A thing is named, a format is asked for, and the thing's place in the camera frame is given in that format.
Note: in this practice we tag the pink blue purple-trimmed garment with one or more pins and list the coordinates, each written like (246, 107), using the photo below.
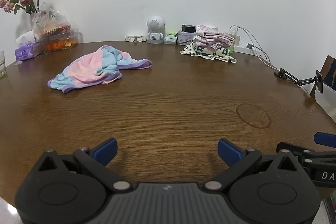
(86, 69)

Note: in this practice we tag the folded pink floral clothes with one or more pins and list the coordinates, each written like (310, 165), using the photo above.
(214, 37)

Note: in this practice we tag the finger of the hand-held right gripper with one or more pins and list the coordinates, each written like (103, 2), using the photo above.
(315, 154)
(325, 138)

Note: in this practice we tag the cream green-flower cloth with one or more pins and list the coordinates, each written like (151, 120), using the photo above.
(207, 52)

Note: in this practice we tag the clear plastic snack bag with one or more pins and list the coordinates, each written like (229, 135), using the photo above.
(53, 22)

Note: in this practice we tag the clear container with orange food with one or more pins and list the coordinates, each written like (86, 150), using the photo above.
(59, 43)

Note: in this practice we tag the clear drinking glass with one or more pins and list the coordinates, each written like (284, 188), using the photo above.
(2, 65)

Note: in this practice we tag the brown chair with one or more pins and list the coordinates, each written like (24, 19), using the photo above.
(329, 69)

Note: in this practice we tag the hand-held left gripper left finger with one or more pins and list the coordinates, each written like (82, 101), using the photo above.
(106, 151)

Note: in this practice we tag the pink flower vase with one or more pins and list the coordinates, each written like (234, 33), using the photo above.
(34, 20)

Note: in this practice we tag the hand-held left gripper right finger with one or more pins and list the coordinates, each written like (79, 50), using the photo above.
(229, 151)

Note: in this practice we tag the white clip strip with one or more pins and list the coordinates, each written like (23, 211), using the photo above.
(135, 38)

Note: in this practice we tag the purple tissue box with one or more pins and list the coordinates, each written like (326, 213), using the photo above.
(25, 52)

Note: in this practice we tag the green white small box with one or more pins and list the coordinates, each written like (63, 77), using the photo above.
(172, 36)
(170, 41)

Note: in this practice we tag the white robot-shaped speaker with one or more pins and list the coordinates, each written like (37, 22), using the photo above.
(155, 28)

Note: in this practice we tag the green spray bottle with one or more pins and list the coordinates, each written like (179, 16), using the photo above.
(231, 49)

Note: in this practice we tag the black power adapter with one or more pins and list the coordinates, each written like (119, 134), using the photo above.
(188, 28)

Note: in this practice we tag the grey tin box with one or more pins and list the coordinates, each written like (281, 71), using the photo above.
(185, 39)

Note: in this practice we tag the white power strip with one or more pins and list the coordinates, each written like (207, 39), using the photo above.
(244, 50)

